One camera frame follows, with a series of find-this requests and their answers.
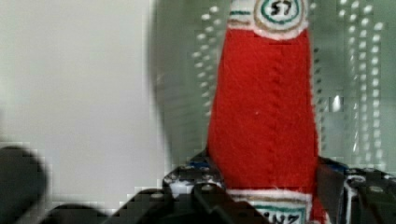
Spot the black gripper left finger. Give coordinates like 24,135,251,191
102,150,271,224

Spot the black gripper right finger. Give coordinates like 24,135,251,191
317,158,396,224

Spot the red plush ketchup bottle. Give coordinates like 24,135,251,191
207,0,328,224

